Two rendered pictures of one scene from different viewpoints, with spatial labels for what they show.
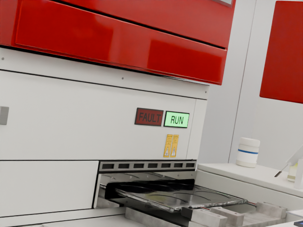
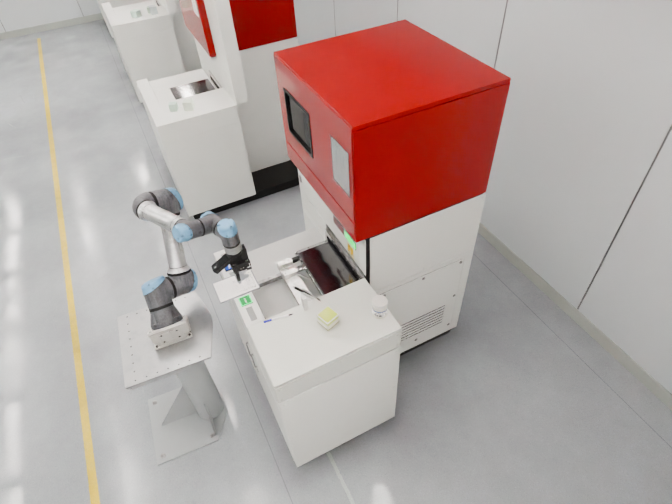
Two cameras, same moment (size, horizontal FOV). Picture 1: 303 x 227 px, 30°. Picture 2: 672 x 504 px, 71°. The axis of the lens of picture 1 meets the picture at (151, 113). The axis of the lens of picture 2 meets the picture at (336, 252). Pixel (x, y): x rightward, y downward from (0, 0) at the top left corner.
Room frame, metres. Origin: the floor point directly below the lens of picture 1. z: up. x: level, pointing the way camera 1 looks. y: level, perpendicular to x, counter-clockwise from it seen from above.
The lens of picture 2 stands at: (2.40, -1.61, 2.72)
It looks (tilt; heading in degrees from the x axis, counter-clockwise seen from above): 45 degrees down; 117
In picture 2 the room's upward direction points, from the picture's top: 4 degrees counter-clockwise
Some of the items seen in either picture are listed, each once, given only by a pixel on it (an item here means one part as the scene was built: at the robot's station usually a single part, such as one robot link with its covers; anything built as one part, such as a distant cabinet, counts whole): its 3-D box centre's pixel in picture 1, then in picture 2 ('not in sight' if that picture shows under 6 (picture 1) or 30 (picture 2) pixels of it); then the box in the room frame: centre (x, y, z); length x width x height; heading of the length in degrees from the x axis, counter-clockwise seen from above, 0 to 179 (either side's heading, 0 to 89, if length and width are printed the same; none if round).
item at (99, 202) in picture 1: (149, 187); (343, 258); (1.64, -0.03, 0.89); 0.44 x 0.02 x 0.10; 141
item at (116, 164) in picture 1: (152, 165); (344, 249); (1.64, -0.03, 0.96); 0.44 x 0.01 x 0.02; 141
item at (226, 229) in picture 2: not in sight; (228, 232); (1.34, -0.51, 1.41); 0.09 x 0.08 x 0.11; 162
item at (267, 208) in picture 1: (271, 209); not in sight; (1.60, -0.38, 0.89); 0.08 x 0.03 x 0.03; 51
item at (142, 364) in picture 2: not in sight; (171, 341); (0.99, -0.76, 0.75); 0.45 x 0.44 x 0.13; 47
